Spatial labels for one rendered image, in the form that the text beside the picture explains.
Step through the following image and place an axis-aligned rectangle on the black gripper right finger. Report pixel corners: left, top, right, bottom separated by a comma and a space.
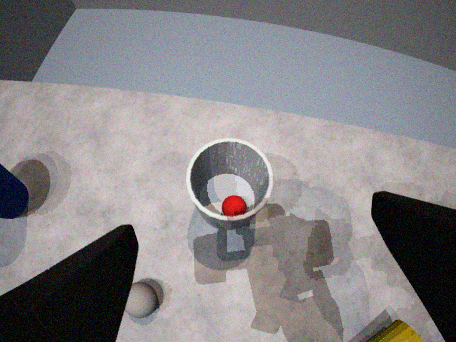
371, 191, 456, 342

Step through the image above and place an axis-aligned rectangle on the blue plastic cup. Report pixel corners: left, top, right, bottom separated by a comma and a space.
0, 163, 29, 219

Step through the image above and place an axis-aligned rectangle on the dark red ball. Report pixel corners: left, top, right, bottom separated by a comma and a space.
221, 195, 247, 218

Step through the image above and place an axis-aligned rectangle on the white cup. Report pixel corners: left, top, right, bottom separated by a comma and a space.
185, 138, 273, 230

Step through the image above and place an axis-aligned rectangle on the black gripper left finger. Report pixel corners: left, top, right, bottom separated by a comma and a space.
0, 224, 139, 342

